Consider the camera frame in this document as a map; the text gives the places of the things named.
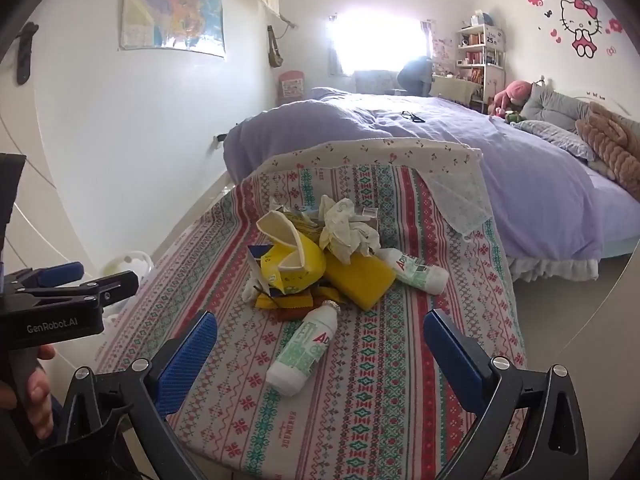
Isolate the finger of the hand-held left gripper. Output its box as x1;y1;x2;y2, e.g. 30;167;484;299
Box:
15;270;140;312
4;261;85;292

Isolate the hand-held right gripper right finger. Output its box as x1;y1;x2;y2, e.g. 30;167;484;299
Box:
424;309;590;480

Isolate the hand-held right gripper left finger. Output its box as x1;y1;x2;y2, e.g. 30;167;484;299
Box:
60;310;218;480

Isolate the white plastic bottle green label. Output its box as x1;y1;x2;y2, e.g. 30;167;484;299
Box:
266;301;343;397
376;248;450;295

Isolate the white tissue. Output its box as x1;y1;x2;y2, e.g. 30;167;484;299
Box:
242;280;271;303

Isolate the yellow snack packet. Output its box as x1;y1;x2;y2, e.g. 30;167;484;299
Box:
325;250;396;311

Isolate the yellow paper carton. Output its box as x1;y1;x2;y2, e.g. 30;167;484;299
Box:
256;210;328;297

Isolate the cream paper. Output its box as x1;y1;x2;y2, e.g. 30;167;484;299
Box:
319;195;382;264

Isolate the person's left hand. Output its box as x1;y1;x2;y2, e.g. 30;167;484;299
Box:
0;344;57;442

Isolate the patterned striped tablecloth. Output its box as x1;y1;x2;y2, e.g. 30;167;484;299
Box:
95;162;528;480

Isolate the brown yellow wrapper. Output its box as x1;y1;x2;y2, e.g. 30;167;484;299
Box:
255;290;322;322

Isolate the white ruffled bed skirt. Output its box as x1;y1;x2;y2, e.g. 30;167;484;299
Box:
510;255;600;282

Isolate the purple duvet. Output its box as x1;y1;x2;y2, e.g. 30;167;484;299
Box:
222;87;606;271

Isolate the cream floral cloth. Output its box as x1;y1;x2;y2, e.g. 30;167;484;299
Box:
250;136;493;236

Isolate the purple ruffled pillow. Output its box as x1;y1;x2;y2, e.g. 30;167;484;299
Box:
520;120;598;161

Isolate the brown fluffy cushion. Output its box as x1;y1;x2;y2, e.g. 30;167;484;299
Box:
575;101;640;188

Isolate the pink board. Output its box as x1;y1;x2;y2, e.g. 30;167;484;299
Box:
278;71;306;106

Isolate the cream desk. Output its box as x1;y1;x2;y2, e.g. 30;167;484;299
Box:
432;74;484;106

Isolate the pink plush toy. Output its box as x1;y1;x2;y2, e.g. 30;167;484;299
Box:
492;80;532;116

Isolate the dark office chair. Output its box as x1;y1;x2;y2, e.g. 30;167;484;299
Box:
397;56;435;97

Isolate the hanging khaki bag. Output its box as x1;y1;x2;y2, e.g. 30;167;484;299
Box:
266;25;284;68

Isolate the white bookshelf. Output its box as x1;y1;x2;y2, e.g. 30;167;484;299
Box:
455;25;507;103

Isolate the bright window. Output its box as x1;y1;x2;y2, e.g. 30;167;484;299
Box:
330;12;431;76

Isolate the wall map poster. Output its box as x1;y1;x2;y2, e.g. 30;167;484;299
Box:
119;0;226;58

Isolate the cartoon cat wall sticker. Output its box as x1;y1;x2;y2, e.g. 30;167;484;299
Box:
527;0;623;58

